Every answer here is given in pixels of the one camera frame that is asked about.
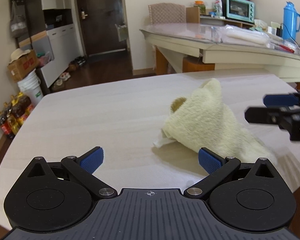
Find cream yellow towel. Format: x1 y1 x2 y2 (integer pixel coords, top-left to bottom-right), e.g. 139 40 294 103
154 79 277 164

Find blue thermos jug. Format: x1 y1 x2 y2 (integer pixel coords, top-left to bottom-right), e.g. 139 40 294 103
282 2 300 40

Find cooking oil bottles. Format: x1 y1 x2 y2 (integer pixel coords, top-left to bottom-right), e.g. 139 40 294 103
0 92 34 139

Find white plastic bucket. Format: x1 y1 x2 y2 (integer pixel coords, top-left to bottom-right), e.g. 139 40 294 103
17 70 43 107

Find teal toaster oven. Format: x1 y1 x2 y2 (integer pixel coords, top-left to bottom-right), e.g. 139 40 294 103
221 0 255 23

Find cream dining table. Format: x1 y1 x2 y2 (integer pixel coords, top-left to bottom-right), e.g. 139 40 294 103
141 23 300 89

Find cardboard box with hat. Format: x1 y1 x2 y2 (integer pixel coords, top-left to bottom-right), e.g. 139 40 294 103
7 50 39 83

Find straw hat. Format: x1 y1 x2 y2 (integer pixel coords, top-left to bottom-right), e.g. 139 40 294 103
10 48 31 63

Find white grey cabinet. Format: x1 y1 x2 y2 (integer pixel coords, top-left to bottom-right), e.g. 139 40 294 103
10 0 80 90

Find grey hanging bag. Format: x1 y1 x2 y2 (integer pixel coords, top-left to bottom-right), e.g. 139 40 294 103
10 1 28 38

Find patterned chair back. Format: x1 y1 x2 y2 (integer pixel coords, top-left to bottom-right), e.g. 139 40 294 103
148 3 186 24

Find dark wooden door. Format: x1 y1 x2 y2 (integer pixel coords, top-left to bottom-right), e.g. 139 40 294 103
76 0 127 56

